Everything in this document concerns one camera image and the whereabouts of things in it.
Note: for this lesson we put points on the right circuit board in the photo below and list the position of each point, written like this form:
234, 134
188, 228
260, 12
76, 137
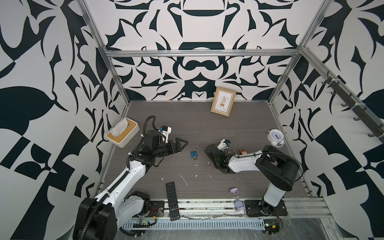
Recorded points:
272, 228

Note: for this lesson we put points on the white cable duct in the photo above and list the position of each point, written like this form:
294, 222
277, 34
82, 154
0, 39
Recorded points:
204, 224

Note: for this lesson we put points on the blue padlock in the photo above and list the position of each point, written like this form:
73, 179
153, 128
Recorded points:
194, 153

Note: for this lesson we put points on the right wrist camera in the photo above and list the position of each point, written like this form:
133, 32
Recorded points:
224, 144

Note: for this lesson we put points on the left circuit board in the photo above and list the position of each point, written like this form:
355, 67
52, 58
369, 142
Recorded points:
145, 223

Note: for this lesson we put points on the circuit board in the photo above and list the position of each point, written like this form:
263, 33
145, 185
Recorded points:
145, 223
272, 228

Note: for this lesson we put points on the wall hook rail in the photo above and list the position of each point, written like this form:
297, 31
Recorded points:
352, 102

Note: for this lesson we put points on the black remote control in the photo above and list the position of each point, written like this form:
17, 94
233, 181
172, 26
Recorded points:
174, 212

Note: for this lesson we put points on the white alarm clock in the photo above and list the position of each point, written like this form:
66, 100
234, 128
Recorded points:
276, 138

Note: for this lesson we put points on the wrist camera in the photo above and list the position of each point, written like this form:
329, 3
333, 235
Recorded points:
224, 144
165, 131

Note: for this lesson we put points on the red padlock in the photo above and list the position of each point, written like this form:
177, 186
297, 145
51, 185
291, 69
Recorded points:
242, 150

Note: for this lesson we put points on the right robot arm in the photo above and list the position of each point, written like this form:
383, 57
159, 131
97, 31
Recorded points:
280, 169

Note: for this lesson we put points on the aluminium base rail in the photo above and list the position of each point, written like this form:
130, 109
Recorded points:
195, 209

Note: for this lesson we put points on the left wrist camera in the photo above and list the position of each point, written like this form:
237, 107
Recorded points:
165, 131

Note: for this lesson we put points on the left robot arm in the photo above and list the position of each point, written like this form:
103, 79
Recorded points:
101, 217

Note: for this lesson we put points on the purple hourglass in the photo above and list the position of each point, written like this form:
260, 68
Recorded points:
238, 202

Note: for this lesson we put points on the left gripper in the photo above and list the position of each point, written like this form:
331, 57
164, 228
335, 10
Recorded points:
173, 150

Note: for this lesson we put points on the wooden picture frame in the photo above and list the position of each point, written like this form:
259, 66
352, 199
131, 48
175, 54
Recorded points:
223, 101

